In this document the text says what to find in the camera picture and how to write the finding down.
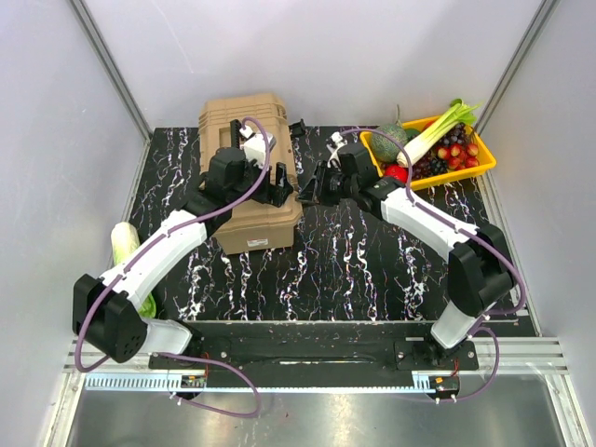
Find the napa cabbage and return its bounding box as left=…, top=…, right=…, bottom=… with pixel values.
left=111, top=222, right=156, bottom=318

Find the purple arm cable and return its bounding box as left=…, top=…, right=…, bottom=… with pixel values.
left=74, top=115, right=263, bottom=417
left=337, top=128, right=528, bottom=404

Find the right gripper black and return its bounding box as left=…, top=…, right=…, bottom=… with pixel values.
left=296, top=162, right=358, bottom=209

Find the leek with green leaves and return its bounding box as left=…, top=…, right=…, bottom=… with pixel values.
left=397, top=99, right=480, bottom=168

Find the tan plastic tool box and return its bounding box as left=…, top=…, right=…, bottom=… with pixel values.
left=198, top=92, right=305, bottom=255

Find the green melon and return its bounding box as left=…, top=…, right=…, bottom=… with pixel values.
left=369, top=123, right=408, bottom=163

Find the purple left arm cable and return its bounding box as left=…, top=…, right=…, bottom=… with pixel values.
left=74, top=115, right=263, bottom=417

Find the red yellow cherry cluster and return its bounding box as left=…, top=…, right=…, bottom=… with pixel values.
left=436, top=142, right=480, bottom=170

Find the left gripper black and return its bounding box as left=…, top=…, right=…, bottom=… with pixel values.
left=229, top=152, right=292, bottom=208

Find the black marble pattern mat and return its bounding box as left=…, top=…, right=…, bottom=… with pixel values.
left=129, top=127, right=490, bottom=321

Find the red apple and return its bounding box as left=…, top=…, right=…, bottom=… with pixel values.
left=384, top=164, right=409, bottom=183

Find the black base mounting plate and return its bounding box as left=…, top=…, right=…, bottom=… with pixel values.
left=147, top=319, right=480, bottom=389

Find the avocado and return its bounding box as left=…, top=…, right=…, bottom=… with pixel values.
left=405, top=129, right=420, bottom=141

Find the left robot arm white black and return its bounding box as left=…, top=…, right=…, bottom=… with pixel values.
left=72, top=127, right=293, bottom=371

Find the yellow plastic tray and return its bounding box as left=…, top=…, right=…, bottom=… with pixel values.
left=359, top=116, right=496, bottom=191

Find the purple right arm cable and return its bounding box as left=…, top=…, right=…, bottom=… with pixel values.
left=337, top=128, right=528, bottom=404

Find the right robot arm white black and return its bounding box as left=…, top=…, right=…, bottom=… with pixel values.
left=298, top=133, right=521, bottom=369

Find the dark grape bunch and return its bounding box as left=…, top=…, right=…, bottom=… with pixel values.
left=413, top=123, right=471, bottom=181

